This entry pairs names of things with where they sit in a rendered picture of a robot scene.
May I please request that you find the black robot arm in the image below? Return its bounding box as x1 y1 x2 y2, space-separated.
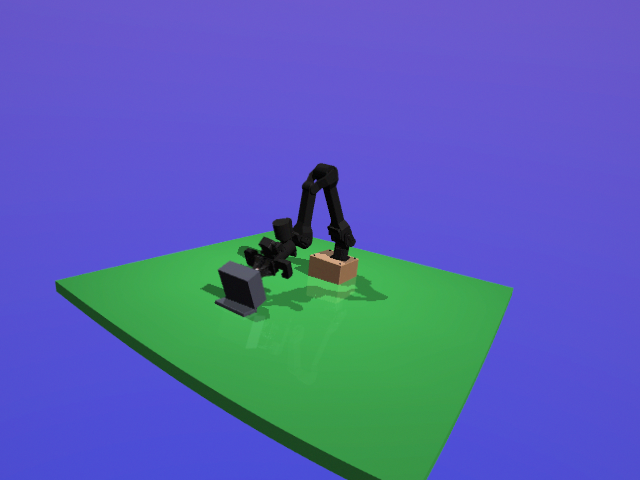
258 163 356 262

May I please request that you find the dark grey sloped panel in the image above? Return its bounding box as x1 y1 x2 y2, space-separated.
215 261 267 317

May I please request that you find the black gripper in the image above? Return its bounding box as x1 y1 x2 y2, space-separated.
244 247 293 279

